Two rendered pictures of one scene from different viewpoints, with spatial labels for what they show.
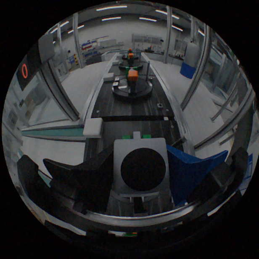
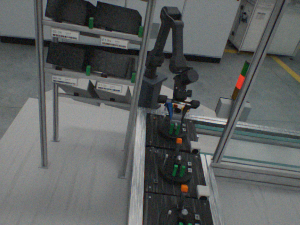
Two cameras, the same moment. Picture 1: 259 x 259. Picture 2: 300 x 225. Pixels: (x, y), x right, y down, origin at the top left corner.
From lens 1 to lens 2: 1.28 m
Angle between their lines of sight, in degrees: 84
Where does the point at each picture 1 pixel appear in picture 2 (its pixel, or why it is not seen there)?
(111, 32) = not seen: outside the picture
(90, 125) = (196, 144)
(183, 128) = (139, 143)
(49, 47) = (218, 110)
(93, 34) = not seen: outside the picture
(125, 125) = not seen: hidden behind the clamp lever
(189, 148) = (139, 133)
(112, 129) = (184, 146)
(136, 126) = (171, 145)
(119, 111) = (182, 154)
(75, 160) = (207, 147)
